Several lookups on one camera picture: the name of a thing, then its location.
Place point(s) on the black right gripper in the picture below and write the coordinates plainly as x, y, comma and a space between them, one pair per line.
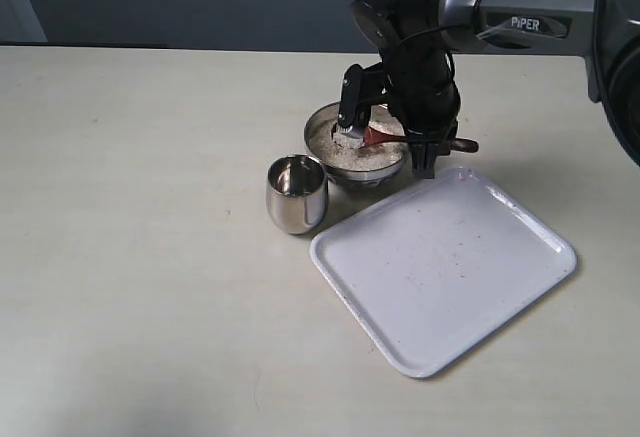
423, 89

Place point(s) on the dark brown wooden spoon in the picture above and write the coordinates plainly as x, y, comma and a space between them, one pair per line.
376, 137

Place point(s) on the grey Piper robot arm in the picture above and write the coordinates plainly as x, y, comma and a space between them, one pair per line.
418, 39

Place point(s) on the steel bowl with rice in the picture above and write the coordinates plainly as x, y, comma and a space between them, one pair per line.
347, 167

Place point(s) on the small steel cup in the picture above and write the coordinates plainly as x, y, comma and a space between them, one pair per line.
297, 193

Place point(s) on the white plastic tray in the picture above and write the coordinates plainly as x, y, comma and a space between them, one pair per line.
431, 271

